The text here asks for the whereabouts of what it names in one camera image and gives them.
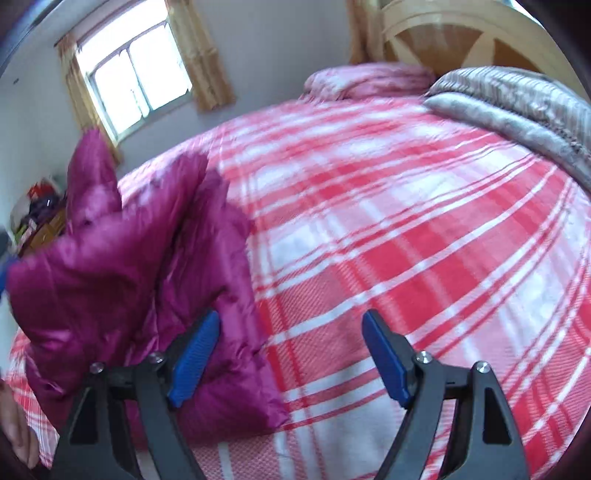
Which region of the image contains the wooden headboard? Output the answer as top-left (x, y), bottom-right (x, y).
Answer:
top-left (379, 0), bottom-right (585, 88)

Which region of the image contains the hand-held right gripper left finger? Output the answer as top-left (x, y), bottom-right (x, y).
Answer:
top-left (50, 310), bottom-right (221, 480)

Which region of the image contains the beige curtain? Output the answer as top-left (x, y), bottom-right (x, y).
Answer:
top-left (166, 0), bottom-right (236, 112)
top-left (56, 34), bottom-right (123, 163)

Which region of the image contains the person's left forearm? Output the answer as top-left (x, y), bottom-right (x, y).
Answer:
top-left (0, 381), bottom-right (41, 469)

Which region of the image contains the pink floral quilt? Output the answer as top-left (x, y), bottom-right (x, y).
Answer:
top-left (302, 64), bottom-right (437, 101)

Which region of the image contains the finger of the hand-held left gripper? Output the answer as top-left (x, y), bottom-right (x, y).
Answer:
top-left (0, 228), bottom-right (19, 296)

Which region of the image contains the red plaid bed blanket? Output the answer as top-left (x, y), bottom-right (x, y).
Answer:
top-left (9, 95), bottom-right (591, 480)

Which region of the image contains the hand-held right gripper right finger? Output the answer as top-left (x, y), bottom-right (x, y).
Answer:
top-left (361, 310), bottom-right (532, 480)

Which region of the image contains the purple down jacket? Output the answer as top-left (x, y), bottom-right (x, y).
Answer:
top-left (7, 128), bottom-right (291, 437)

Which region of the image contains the pile of folded clothes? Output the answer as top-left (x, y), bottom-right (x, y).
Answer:
top-left (9, 178), bottom-right (63, 245)

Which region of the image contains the grey folded quilt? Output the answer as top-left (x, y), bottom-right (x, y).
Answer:
top-left (422, 66), bottom-right (591, 181)

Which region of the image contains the wooden desk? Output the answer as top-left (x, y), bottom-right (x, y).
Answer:
top-left (18, 208), bottom-right (68, 257)

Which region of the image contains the window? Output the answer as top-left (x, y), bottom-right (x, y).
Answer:
top-left (76, 21), bottom-right (195, 139)

